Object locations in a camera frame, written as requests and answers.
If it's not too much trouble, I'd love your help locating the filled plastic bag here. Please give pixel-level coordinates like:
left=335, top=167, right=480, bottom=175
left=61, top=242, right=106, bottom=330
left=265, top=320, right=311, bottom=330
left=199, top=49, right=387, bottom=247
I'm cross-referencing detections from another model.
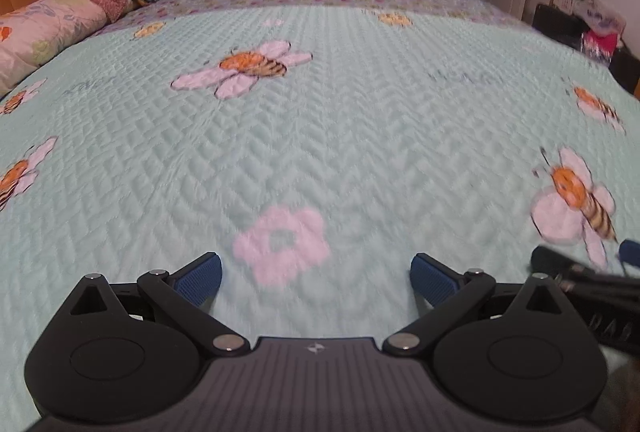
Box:
left=579, top=0, right=629, bottom=63

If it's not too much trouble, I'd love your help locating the floral pillow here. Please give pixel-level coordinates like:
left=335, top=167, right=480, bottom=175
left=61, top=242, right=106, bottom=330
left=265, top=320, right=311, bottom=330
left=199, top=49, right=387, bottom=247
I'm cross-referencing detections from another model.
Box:
left=0, top=0, right=109, bottom=98

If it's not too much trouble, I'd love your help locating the black suitcase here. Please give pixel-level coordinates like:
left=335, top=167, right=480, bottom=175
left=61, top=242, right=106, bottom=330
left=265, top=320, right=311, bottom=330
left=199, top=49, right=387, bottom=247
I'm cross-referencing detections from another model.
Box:
left=531, top=2, right=592, bottom=48

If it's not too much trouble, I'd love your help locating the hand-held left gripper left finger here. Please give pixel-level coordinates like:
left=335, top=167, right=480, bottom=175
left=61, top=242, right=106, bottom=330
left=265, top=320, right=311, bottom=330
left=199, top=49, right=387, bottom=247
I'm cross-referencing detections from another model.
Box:
left=69, top=252, right=252, bottom=359

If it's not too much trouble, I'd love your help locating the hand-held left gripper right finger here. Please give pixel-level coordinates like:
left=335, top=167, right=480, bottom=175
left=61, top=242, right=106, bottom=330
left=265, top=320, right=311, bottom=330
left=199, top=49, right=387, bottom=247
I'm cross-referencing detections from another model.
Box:
left=383, top=252, right=577, bottom=359

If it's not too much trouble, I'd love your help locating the mint bee print bedspread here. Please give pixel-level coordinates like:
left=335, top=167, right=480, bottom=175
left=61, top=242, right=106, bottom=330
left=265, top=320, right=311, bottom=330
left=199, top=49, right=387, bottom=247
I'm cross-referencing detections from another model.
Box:
left=0, top=0, right=640, bottom=432

